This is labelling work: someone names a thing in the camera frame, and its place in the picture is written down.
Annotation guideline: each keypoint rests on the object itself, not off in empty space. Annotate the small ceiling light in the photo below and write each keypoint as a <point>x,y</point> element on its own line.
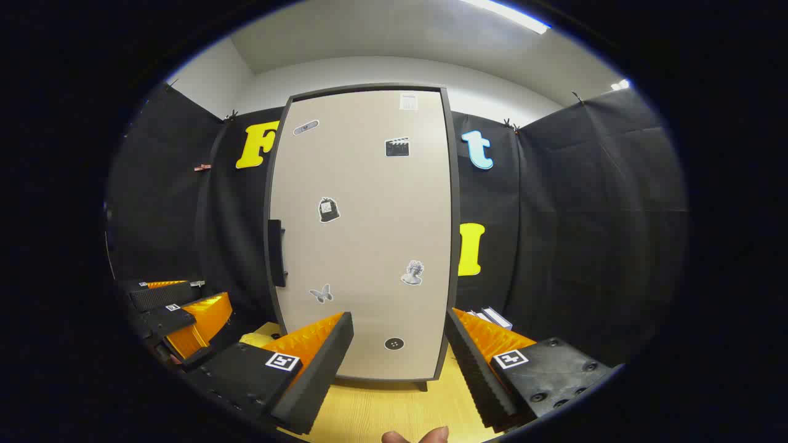
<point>620,84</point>

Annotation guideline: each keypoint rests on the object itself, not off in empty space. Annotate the dark grey cabinet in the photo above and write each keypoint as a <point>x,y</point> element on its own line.
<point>456,246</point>

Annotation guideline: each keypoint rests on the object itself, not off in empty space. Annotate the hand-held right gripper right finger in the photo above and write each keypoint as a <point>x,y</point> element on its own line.
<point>477,369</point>

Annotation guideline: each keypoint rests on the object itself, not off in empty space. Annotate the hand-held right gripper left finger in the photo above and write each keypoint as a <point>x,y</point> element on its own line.
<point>320,369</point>

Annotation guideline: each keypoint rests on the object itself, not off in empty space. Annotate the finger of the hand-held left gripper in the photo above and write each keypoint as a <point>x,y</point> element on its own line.
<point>175,319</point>
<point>163,296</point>

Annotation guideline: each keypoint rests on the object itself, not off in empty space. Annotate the yellow plush toy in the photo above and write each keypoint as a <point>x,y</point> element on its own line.
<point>255,338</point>

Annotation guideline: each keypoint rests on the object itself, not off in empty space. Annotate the beige cabinet door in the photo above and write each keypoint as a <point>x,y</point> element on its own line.
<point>369,234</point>

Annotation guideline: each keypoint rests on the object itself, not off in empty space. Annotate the black backdrop cloth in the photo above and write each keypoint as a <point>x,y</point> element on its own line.
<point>585,215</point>

